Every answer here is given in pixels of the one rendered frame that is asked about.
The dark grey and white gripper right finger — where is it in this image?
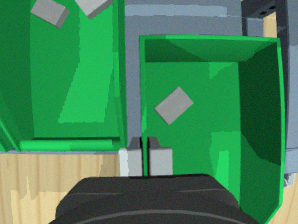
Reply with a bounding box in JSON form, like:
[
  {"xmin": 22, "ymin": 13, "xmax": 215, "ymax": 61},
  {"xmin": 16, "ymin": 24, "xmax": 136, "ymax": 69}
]
[{"xmin": 147, "ymin": 136, "xmax": 173, "ymax": 176}]

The green bin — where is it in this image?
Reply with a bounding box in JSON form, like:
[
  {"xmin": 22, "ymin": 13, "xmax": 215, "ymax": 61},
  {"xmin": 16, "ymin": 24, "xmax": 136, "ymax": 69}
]
[
  {"xmin": 0, "ymin": 0, "xmax": 128, "ymax": 152},
  {"xmin": 139, "ymin": 34, "xmax": 285, "ymax": 224},
  {"xmin": 0, "ymin": 126, "xmax": 14, "ymax": 152}
]

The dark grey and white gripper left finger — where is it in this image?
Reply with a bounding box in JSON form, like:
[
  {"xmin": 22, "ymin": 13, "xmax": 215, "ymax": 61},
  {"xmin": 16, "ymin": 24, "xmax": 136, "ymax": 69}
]
[{"xmin": 118, "ymin": 137, "xmax": 144, "ymax": 177}]

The grey rectangular block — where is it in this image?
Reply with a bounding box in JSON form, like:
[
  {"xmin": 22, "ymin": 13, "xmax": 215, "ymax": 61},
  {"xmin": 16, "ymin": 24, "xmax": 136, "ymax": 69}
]
[
  {"xmin": 75, "ymin": 0, "xmax": 113, "ymax": 20},
  {"xmin": 153, "ymin": 86, "xmax": 194, "ymax": 125},
  {"xmin": 30, "ymin": 0, "xmax": 70, "ymax": 29}
]

